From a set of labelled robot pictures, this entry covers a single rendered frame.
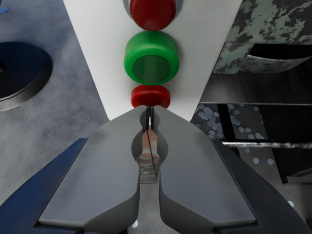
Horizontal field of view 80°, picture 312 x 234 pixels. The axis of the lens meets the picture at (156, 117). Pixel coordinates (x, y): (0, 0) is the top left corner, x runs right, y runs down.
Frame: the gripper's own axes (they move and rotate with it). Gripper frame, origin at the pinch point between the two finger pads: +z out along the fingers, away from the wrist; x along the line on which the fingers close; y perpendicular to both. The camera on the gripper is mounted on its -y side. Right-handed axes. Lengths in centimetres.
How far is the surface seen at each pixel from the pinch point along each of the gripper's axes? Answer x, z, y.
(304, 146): 43, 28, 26
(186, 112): 3.0, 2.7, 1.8
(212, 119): 25, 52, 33
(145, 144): -0.7, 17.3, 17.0
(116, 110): -2.7, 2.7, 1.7
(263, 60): 21.2, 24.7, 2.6
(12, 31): -70, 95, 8
